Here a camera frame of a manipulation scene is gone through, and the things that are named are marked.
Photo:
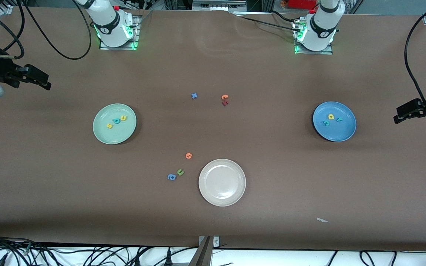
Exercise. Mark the silver metal box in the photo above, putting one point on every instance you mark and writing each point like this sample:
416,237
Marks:
218,5

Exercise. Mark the black power plug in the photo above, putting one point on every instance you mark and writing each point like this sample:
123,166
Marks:
137,261
168,257

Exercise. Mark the blue foam letter a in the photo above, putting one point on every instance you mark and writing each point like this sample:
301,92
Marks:
173,178

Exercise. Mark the silver metal table bracket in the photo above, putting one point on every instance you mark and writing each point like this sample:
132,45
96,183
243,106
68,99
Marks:
216,241

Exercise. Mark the red box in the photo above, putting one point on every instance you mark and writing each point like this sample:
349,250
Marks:
301,3

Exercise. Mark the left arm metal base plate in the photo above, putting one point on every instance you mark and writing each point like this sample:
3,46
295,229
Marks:
314,53

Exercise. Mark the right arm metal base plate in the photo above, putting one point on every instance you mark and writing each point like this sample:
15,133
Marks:
136,29

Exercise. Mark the white paper scrap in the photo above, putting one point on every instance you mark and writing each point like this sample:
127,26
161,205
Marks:
322,220

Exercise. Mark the blue round plate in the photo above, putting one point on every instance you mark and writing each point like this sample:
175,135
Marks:
340,131

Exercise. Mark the grey metal beam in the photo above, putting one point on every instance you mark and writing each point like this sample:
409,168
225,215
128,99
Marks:
202,255

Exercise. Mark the light green round plate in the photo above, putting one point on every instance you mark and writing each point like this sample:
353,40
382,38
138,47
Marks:
114,135

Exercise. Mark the beige round plate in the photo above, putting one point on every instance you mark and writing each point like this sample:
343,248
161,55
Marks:
222,182

